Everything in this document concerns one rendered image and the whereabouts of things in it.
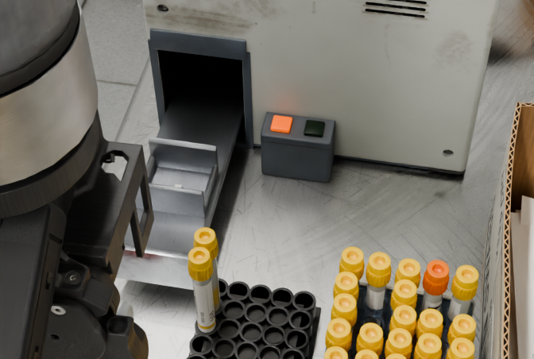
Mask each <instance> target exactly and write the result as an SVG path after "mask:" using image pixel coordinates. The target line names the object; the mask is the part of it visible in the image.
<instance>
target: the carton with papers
mask: <svg viewBox="0 0 534 359"><path fill-rule="evenodd" d="M479 359H534V103H528V102H527V103H521V102H517V104H516V109H515V112H514V115H513V122H512V126H511V130H510V134H509V140H508V144H507V147H506V151H505V157H504V161H503V165H502V168H501V174H500V177H499V181H498V185H497V190H496V194H495V197H494V201H493V206H492V210H491V213H490V217H489V222H488V226H487V229H486V242H485V251H484V260H483V270H482V297H481V315H480V339H479Z"/></svg>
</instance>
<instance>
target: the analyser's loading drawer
mask: <svg viewBox="0 0 534 359"><path fill-rule="evenodd" d="M244 112H245V111H244V94H243V88H241V87H230V86H223V85H217V84H210V83H199V82H192V81H186V80H180V79H178V80H177V83H176V86H175V89H174V91H173V93H172V97H171V99H170V102H169V104H168V108H167V110H166V112H165V115H164V119H163V121H162V123H161V127H160V129H159V132H158V134H157V137H149V151H150V155H149V159H148V161H147V164H146V171H147V176H148V181H149V190H150V195H151V200H152V205H153V215H154V222H153V227H152V229H151V232H150V235H149V240H148V243H147V246H146V248H145V253H144V256H143V258H140V257H136V252H135V248H134V240H133V235H132V231H131V227H130V223H129V226H128V229H127V231H126V235H125V238H124V239H125V243H126V248H125V250H123V252H124V253H123V257H122V261H121V264H120V266H119V269H118V274H117V276H116V278H120V279H125V280H135V281H140V282H145V283H151V284H159V285H164V286H170V287H175V288H185V289H190V290H193V283H192V278H191V277H190V276H189V273H188V254H189V252H190V251H191V250H192V249H194V245H193V244H194V240H195V239H194V235H195V232H196V231H197V230H198V229H200V228H203V227H207V228H210V226H211V221H212V219H213V216H214V212H215V208H216V205H217V202H218V200H219V195H220V192H221V189H222V186H223V181H224V179H225V175H226V171H227V168H228V165H229V163H230V158H231V155H232V152H233V149H234V144H235V142H236V138H237V135H238V131H239V128H240V125H241V122H242V118H243V114H244ZM175 184H179V185H182V187H183V188H182V187H175ZM135 203H136V207H137V215H138V220H139V224H140V221H141V216H142V214H143V211H144V207H143V202H142V197H141V189H140V187H139V190H138V193H137V197H136V199H135Z"/></svg>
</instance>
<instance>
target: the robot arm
mask: <svg viewBox="0 0 534 359"><path fill-rule="evenodd" d="M115 156H123V157H124V159H125V160H126V161H127V164H126V168H125V171H124V173H123V176H122V180H121V181H120V180H119V179H118V177H117V176H116V175H115V174H114V173H109V172H105V171H104V170H103V168H102V166H103V163H107V164H110V163H112V162H113V163H114V162H115V161H114V160H115ZM139 187H140V189H141V197H142V202H143V207H144V211H143V214H142V216H141V221H140V224H139V220H138V215H137V207H136V203H135V199H136V197H137V193H138V190H139ZM153 222H154V215H153V205H152V200H151V195H150V190H149V181H148V176H147V171H146V166H145V156H144V151H143V146H142V145H135V144H128V143H121V142H113V141H107V140H106V139H105V138H104V137H103V131H102V126H101V122H100V118H99V111H98V86H97V82H96V78H95V70H94V66H93V62H92V58H91V50H90V46H89V42H88V37H87V30H86V26H85V21H84V17H83V11H82V8H81V6H80V4H79V0H0V359H148V357H149V343H148V338H147V336H146V333H145V331H144V330H143V329H142V328H141V327H140V326H139V325H138V324H137V323H135V322H134V310H133V308H132V305H131V303H130V302H128V301H125V302H124V303H123V304H122V305H121V307H120V308H119V310H118V306H119V303H120V294H119V291H118V289H117V288H116V286H115V284H114V282H115V279H116V276H117V274H118V269H119V266H120V264H121V261H122V257H123V253H124V252H123V250H125V248H126V243H125V239H124V238H125V235H126V231H127V229H128V226H129V223H130V227H131V231H132V235H133V243H134V248H135V252H136V257H140V258H143V256H144V253H145V248H146V246H147V243H148V240H149V235H150V232H151V229H152V227H153ZM117 311H118V312H117Z"/></svg>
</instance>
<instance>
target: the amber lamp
mask: <svg viewBox="0 0 534 359"><path fill-rule="evenodd" d="M291 124H292V118H290V117H284V116H277V115H274V117H273V122H272V125H271V130H272V131H277V132H282V133H289V131H290V128H291Z"/></svg>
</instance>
